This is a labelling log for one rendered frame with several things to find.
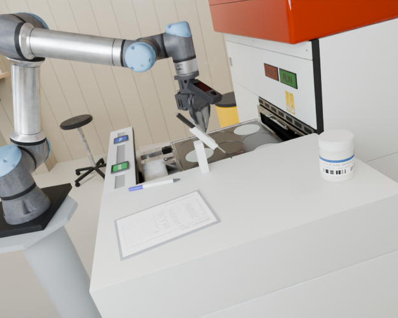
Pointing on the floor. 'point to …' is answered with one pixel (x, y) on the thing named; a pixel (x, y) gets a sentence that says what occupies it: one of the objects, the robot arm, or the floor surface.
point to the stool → (83, 145)
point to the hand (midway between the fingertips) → (205, 130)
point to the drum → (227, 110)
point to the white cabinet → (332, 294)
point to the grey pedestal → (55, 264)
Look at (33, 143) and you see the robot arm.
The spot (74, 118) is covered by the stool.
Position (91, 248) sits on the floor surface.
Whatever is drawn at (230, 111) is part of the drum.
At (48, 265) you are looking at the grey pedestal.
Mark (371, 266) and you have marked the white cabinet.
